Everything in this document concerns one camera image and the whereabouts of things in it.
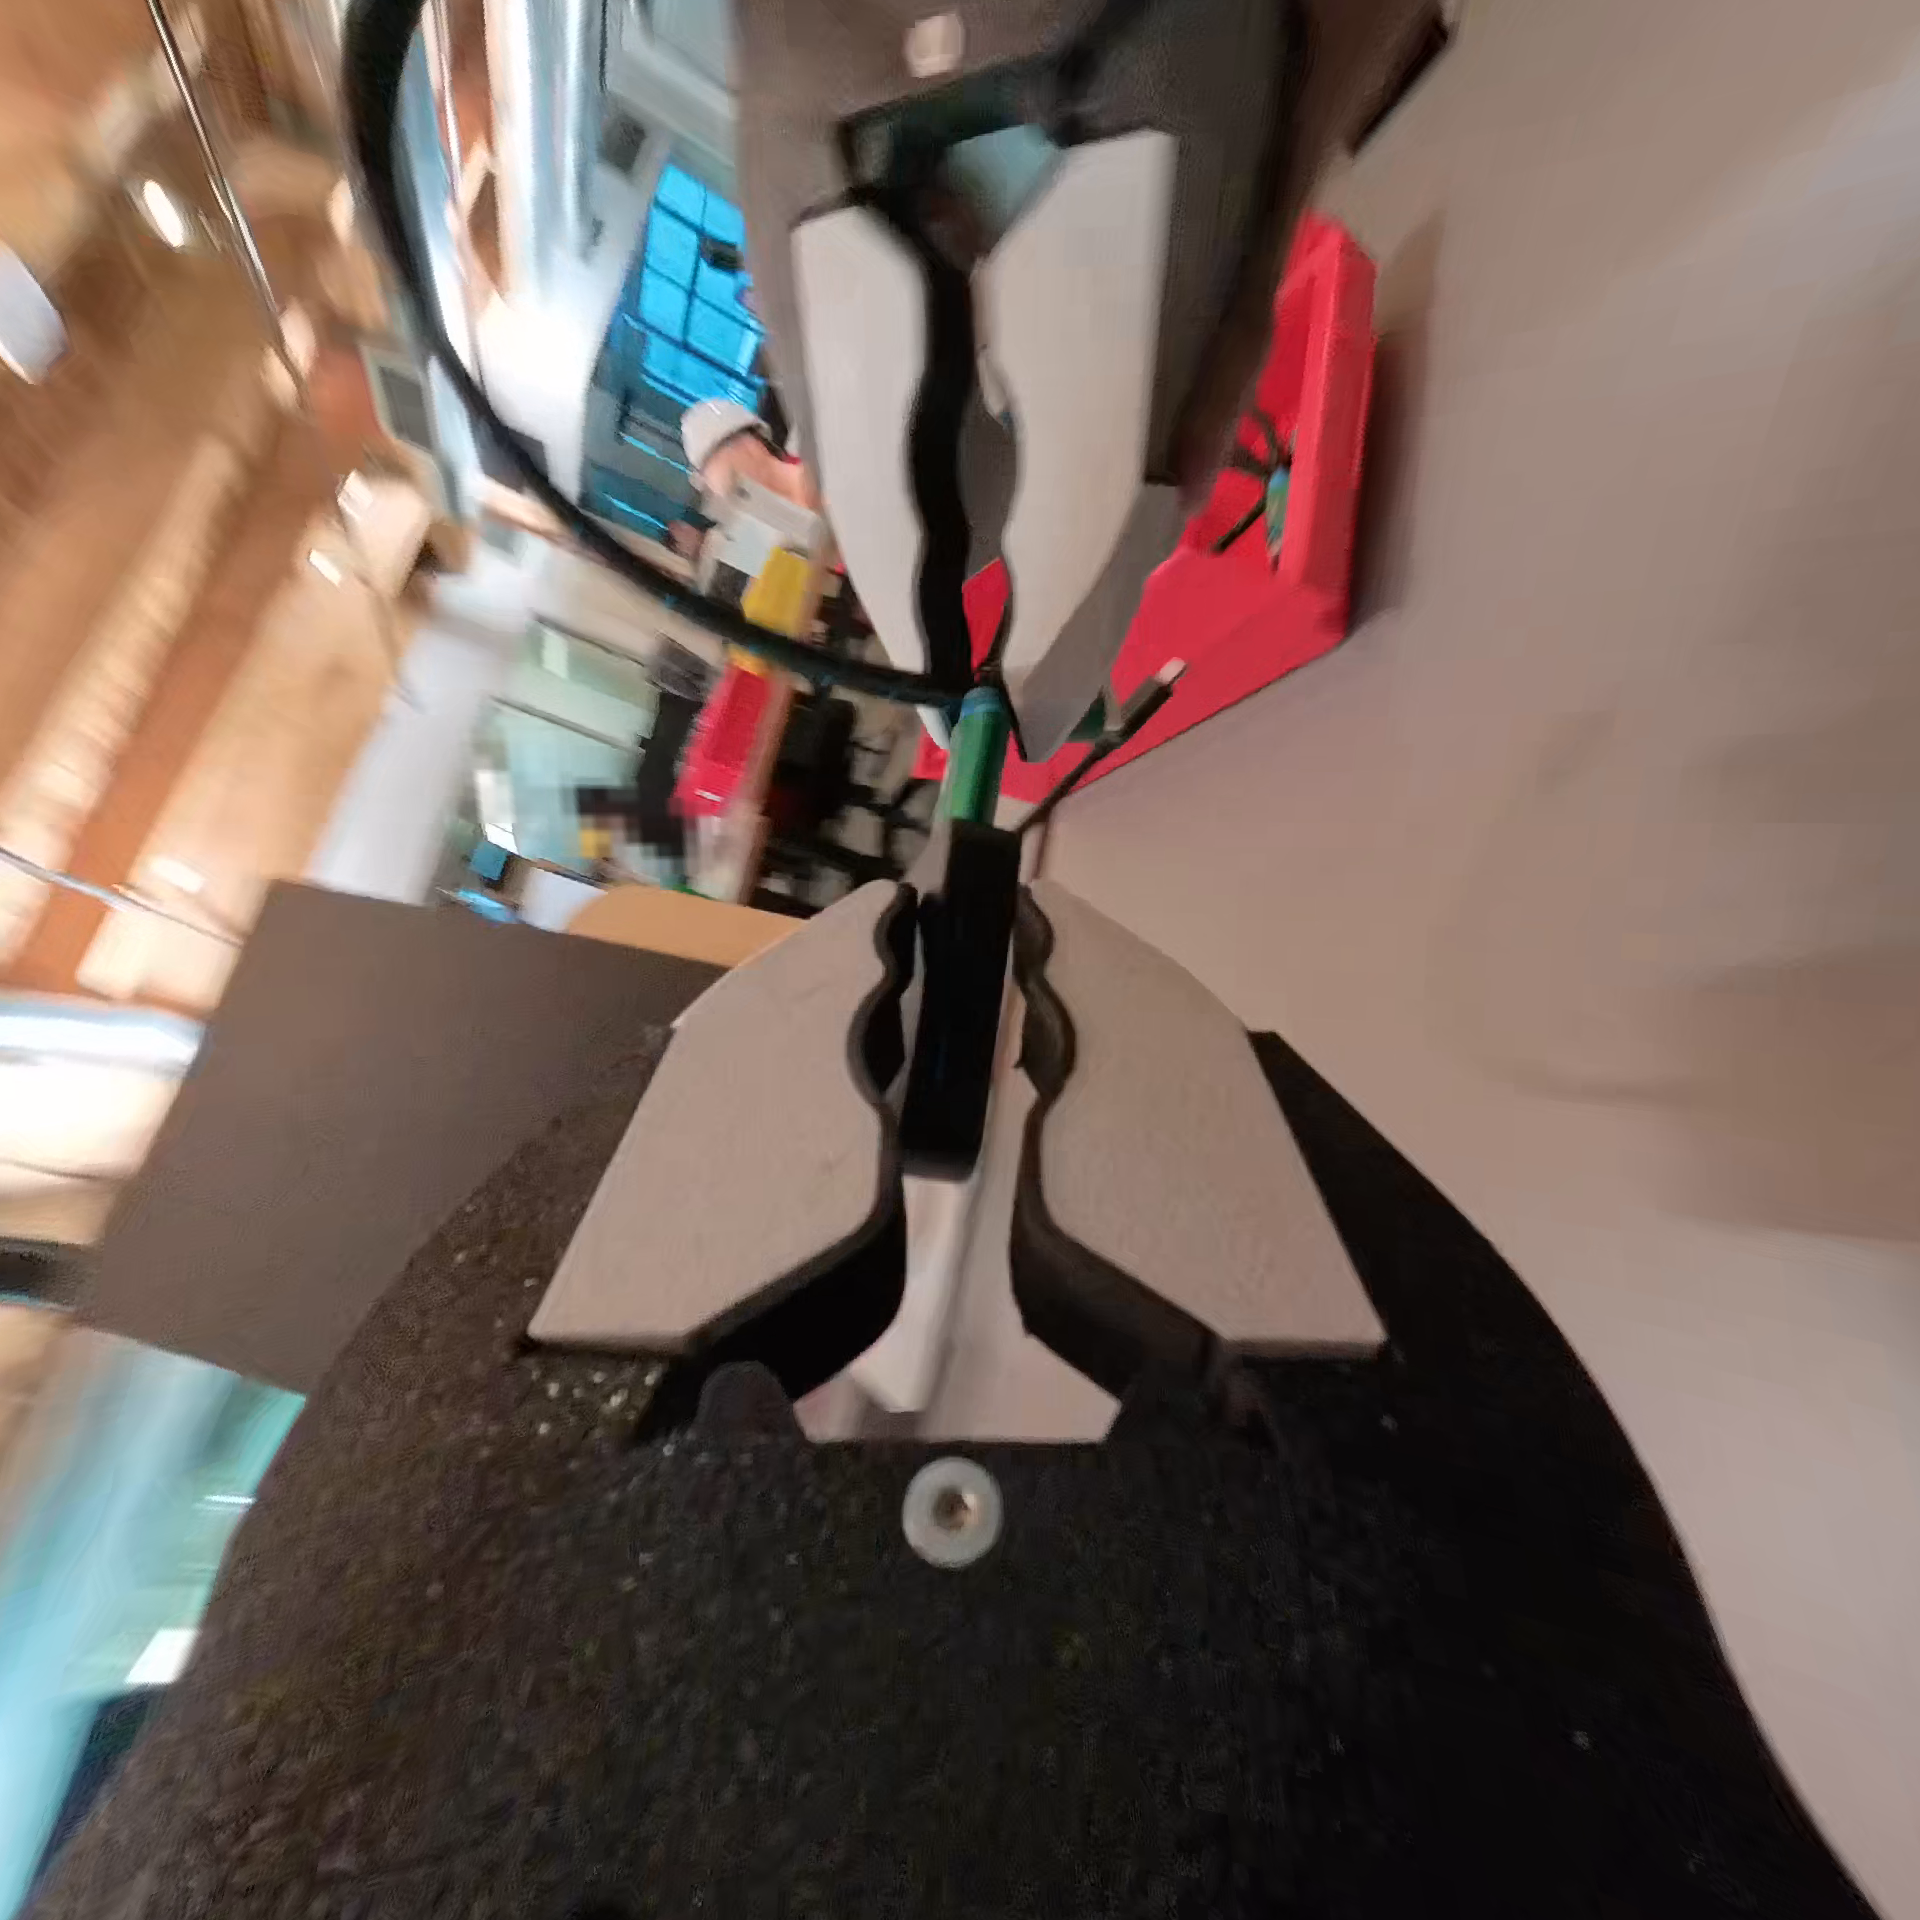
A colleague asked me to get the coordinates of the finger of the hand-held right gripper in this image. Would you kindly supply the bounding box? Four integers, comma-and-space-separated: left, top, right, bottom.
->
972, 127, 1189, 760
788, 200, 992, 697

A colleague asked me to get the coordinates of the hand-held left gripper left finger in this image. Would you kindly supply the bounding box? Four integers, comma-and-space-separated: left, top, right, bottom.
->
526, 883, 919, 1399

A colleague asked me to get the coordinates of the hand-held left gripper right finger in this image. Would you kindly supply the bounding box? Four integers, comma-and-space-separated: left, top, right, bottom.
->
1013, 880, 1388, 1404

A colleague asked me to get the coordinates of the red bin with cables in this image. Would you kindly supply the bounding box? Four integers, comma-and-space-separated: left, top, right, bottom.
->
959, 210, 1376, 806

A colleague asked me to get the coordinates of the grey desk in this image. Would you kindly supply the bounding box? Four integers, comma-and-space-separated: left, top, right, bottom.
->
863, 0, 1920, 1920

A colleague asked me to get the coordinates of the black panel with wooden back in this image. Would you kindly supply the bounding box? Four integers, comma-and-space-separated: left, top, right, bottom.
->
81, 880, 803, 1398

